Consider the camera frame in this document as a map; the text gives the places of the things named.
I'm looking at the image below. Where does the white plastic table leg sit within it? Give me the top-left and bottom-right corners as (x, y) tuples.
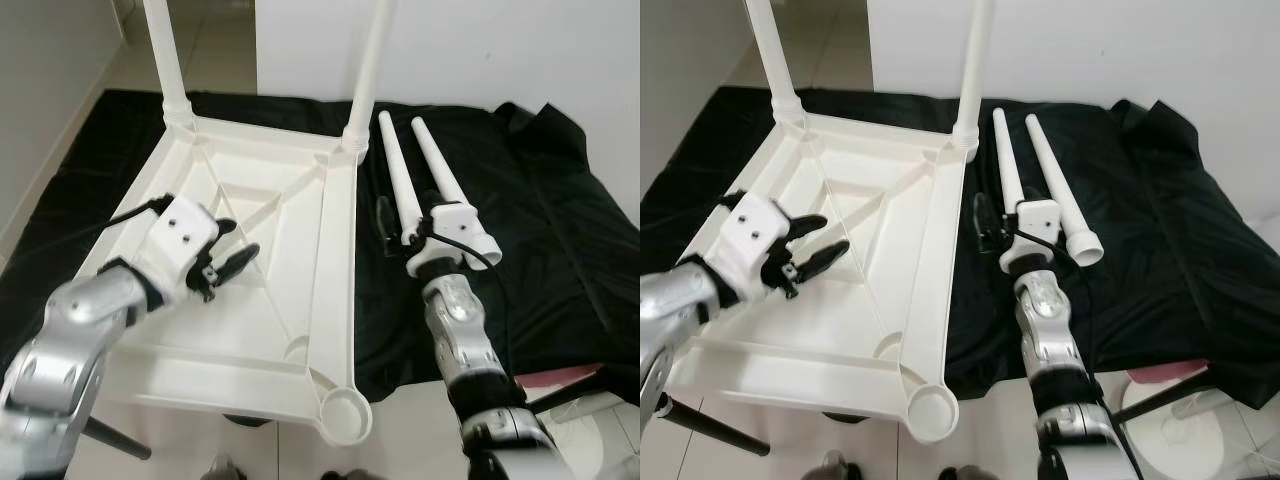
(745, 0), (806, 126)
(1026, 114), (1104, 266)
(411, 117), (504, 269)
(143, 0), (196, 126)
(950, 0), (996, 151)
(378, 110), (423, 249)
(992, 107), (1026, 221)
(342, 0), (398, 151)

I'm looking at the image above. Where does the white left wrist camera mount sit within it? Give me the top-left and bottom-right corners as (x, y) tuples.
(135, 197), (221, 301)
(718, 192), (801, 291)

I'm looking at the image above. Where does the black cloth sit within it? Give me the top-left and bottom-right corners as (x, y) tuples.
(0, 88), (640, 406)
(640, 85), (1280, 411)

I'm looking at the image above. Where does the white plastic table top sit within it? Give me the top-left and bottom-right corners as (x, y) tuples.
(665, 105), (979, 446)
(75, 105), (374, 448)

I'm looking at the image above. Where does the pink plastic seat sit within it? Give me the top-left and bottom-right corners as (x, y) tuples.
(530, 365), (606, 386)
(1125, 362), (1211, 386)

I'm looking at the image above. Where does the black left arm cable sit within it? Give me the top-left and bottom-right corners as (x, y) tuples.
(700, 190), (746, 226)
(75, 197), (173, 271)

